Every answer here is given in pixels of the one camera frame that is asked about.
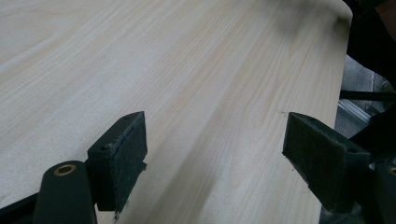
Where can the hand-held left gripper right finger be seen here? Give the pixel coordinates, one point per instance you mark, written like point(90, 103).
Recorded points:
point(320, 161)

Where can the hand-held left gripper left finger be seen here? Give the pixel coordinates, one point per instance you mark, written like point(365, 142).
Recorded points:
point(120, 161)

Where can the black metal bar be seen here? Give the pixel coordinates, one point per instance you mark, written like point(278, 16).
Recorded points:
point(367, 95)

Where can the aluminium rail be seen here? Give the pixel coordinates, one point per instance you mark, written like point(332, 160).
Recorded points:
point(353, 110)

